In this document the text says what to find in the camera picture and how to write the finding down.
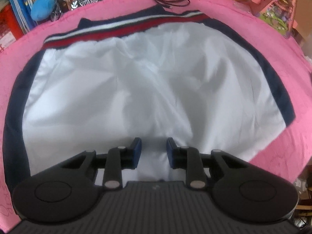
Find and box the cardboard box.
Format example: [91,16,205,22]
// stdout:
[292,0,311,47]

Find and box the pink bunny print blanket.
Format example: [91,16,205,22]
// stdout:
[0,0,312,233]

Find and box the blue plush ball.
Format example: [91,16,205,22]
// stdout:
[31,0,55,22]

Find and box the red plastic crate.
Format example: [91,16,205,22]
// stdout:
[0,4,24,52]

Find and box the white navy zip jacket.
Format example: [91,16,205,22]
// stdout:
[3,6,296,191]

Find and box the miniature bicycle model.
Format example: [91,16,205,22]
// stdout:
[50,0,101,22]

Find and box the pink dollhouse toy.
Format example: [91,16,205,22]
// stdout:
[249,0,297,39]

